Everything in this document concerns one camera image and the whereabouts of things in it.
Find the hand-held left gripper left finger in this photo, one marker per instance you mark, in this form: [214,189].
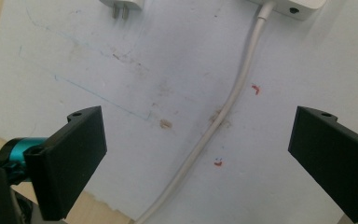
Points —
[65,161]

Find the white power strip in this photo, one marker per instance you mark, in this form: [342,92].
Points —
[292,6]

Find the white charger plug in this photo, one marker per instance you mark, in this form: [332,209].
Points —
[122,5]

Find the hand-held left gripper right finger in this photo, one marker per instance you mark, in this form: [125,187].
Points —
[335,158]

